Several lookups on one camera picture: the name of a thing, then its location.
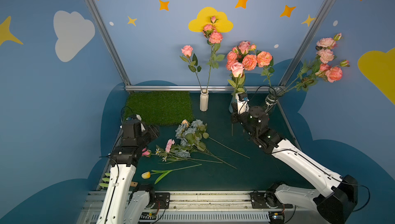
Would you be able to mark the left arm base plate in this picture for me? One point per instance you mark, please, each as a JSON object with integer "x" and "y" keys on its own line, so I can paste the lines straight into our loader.
{"x": 159, "y": 200}

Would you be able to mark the clear glass vase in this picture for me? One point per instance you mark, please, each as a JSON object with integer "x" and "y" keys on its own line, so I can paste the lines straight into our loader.
{"x": 271, "y": 100}

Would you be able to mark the aluminium rail front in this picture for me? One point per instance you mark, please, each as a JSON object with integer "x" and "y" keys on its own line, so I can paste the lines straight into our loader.
{"x": 222, "y": 207}

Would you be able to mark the teal cylindrical vase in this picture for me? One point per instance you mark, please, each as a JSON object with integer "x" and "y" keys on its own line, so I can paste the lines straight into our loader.
{"x": 233, "y": 101}

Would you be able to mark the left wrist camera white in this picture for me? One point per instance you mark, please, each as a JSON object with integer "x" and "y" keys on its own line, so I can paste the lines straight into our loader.
{"x": 142, "y": 125}

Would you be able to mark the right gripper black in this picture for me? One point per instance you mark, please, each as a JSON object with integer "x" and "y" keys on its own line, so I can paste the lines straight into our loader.
{"x": 236, "y": 116}

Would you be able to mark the blue hydrangea bunch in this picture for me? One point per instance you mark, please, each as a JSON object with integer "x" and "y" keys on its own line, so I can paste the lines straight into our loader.
{"x": 191, "y": 136}

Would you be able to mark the green artificial grass mat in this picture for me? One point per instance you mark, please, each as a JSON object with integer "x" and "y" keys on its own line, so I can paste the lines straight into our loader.
{"x": 161, "y": 108}

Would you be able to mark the aluminium frame back bar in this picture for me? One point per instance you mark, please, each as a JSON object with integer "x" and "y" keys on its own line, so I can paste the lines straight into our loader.
{"x": 191, "y": 88}

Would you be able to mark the magenta rose single stem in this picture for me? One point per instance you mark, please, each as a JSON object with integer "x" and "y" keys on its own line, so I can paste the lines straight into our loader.
{"x": 148, "y": 153}

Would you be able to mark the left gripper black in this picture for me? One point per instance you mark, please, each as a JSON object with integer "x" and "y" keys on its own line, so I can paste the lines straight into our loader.
{"x": 151, "y": 131}

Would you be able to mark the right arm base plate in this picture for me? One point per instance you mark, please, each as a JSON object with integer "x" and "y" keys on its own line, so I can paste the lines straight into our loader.
{"x": 267, "y": 200}

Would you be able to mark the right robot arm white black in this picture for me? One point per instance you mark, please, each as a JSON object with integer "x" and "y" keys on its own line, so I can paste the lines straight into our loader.
{"x": 333, "y": 196}

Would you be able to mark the white ribbed ceramic vase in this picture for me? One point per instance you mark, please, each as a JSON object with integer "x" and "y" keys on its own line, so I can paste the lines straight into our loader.
{"x": 204, "y": 99}

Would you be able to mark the pink flower bunch on table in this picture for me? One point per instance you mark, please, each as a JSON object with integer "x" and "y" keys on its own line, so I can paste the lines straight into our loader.
{"x": 169, "y": 150}

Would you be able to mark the yellow tulip with stem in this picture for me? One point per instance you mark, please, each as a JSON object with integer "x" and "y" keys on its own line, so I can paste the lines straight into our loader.
{"x": 163, "y": 173}

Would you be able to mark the small pink rosebud stem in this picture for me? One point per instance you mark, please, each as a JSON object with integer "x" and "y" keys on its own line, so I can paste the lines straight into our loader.
{"x": 237, "y": 82}

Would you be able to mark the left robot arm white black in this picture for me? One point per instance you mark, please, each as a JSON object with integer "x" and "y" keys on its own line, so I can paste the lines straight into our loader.
{"x": 115, "y": 209}

